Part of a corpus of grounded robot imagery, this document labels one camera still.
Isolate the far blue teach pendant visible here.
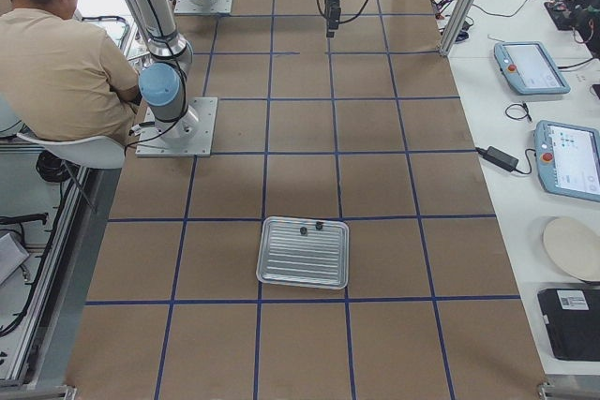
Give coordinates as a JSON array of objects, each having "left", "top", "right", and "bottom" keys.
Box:
[{"left": 493, "top": 41, "right": 571, "bottom": 96}]

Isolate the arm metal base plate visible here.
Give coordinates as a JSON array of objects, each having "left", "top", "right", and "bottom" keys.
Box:
[
  {"left": 135, "top": 97, "right": 218, "bottom": 157},
  {"left": 174, "top": 0, "right": 233, "bottom": 16}
]

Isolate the near blue teach pendant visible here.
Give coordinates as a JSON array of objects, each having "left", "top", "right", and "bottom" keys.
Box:
[{"left": 533, "top": 120, "right": 599, "bottom": 202}]

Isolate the black flat box with label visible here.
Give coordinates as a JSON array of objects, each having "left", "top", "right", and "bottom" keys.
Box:
[{"left": 537, "top": 289, "right": 599, "bottom": 362}]

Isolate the white plastic chair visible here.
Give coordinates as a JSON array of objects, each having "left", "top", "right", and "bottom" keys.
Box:
[{"left": 17, "top": 133, "right": 126, "bottom": 170}]

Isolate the man in beige shirt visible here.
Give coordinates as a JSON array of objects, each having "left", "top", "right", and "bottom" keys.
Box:
[{"left": 1, "top": 0, "right": 142, "bottom": 144}]

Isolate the beige round plate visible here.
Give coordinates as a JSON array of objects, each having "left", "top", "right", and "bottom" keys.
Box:
[{"left": 543, "top": 217, "right": 599, "bottom": 284}]

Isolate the black power adapter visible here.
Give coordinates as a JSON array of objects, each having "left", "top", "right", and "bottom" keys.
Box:
[{"left": 475, "top": 146, "right": 518, "bottom": 172}]

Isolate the silver ribbed metal tray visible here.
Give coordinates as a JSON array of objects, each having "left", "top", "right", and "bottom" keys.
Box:
[{"left": 256, "top": 216, "right": 350, "bottom": 289}]

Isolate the blue teach pendant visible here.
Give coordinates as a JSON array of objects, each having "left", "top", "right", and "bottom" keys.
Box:
[
  {"left": 533, "top": 120, "right": 599, "bottom": 202},
  {"left": 493, "top": 41, "right": 571, "bottom": 96}
]

